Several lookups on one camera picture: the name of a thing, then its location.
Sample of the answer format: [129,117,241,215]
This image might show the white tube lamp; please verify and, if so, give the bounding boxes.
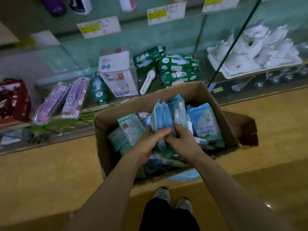
[140,70,157,96]

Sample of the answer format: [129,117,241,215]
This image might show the person's right hand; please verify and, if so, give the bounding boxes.
[165,124,205,162]

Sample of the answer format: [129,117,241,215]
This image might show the black cap white bottle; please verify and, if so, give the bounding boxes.
[65,0,93,15]
[38,0,68,17]

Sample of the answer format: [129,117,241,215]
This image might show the person's black trousers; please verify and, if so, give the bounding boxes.
[139,197,200,231]

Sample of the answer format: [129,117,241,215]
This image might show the red packaged gift box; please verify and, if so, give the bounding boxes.
[0,78,32,127]

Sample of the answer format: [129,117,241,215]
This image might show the white printed box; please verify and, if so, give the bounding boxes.
[98,48,139,98]

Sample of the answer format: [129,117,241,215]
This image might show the person's left hand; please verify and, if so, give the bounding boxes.
[127,126,172,167]

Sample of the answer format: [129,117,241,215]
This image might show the pile of packets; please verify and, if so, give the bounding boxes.
[107,94,226,176]

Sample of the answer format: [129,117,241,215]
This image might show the person's right forearm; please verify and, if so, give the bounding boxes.
[192,151,299,231]

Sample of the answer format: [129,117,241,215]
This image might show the slim green white box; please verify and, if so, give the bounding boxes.
[91,72,109,105]

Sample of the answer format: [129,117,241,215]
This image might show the cream brush white handle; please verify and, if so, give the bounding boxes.
[118,0,138,13]

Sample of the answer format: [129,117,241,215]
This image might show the blue plastic stool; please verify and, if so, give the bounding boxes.
[168,168,200,182]

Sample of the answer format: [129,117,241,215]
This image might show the person's left forearm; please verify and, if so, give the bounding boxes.
[65,156,145,231]

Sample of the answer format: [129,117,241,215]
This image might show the white ceramic tea set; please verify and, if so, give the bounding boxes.
[207,21,304,79]

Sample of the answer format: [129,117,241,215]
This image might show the green bulb boxes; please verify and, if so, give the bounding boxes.
[133,46,200,87]

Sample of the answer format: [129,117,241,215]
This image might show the clear wrapped purple items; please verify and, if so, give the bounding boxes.
[31,77,91,124]

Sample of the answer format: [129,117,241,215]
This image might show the brown cardboard box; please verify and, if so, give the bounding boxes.
[94,81,259,185]

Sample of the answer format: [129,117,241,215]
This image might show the person's black white shoe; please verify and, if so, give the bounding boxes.
[175,197,193,214]
[153,186,171,202]

